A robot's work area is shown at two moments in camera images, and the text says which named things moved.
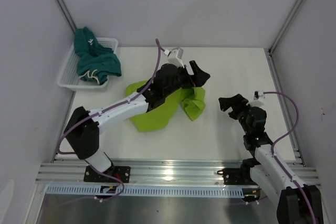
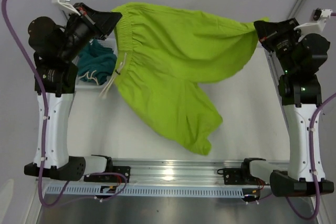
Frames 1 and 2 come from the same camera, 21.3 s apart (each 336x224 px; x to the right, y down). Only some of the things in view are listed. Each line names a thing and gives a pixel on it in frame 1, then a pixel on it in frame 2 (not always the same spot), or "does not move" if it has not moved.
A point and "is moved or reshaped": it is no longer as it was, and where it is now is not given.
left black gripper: x=198 y=79 → x=100 y=23
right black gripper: x=238 y=100 → x=269 y=33
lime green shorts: x=163 y=108 is moved or reshaped
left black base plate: x=123 y=172 does not move
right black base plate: x=234 y=176 does not move
